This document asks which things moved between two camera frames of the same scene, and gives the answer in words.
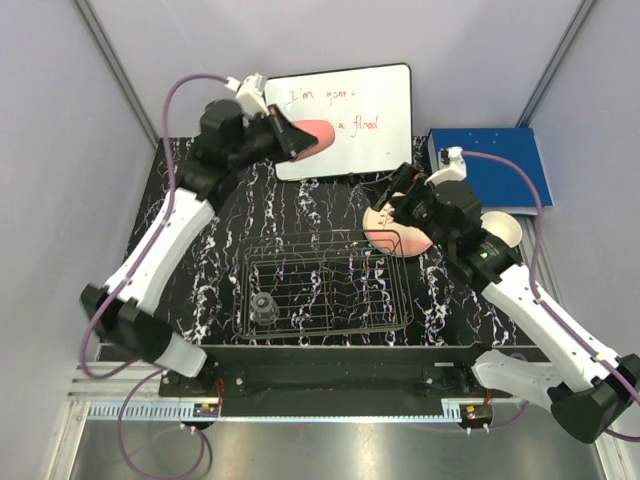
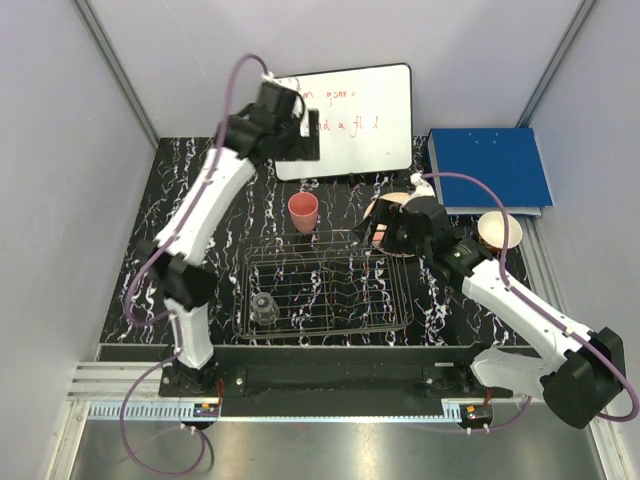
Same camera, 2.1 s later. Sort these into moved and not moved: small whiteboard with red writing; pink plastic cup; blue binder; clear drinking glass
Moved: pink plastic cup
Not moved: small whiteboard with red writing; blue binder; clear drinking glass
